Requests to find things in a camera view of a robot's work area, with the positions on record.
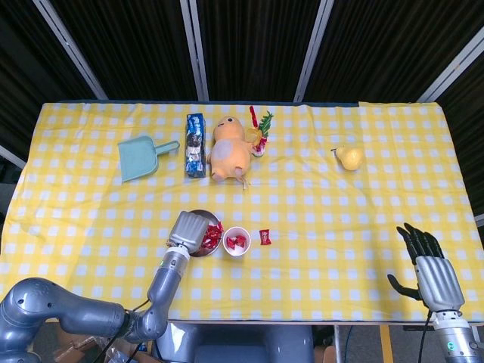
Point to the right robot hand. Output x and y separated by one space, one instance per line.
438 281

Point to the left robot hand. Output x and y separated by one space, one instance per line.
187 232

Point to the red candy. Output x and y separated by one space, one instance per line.
215 230
241 241
265 237
231 242

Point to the white paper cup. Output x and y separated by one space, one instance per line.
236 254

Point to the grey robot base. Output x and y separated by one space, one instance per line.
246 344

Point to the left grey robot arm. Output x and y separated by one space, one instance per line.
75 314

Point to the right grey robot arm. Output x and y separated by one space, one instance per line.
457 340

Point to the round metal plate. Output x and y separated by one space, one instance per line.
204 215

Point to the blue cookie package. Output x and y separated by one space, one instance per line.
196 147

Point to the teal plastic dustpan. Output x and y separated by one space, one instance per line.
138 159

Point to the orange plush toy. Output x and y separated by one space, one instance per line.
228 151

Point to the yellow white checked tablecloth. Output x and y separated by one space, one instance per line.
321 264

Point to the metal table leg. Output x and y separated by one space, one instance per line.
337 344

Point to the colourful feather shuttlecock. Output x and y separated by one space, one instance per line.
260 136

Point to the clear plastic bag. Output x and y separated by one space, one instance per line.
117 349

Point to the yellow pear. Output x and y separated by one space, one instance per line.
351 159

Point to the black pleated curtain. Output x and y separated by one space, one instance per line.
257 49
132 49
385 49
469 132
22 75

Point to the aluminium frame post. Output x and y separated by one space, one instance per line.
72 49
479 220
453 72
11 156
314 49
194 49

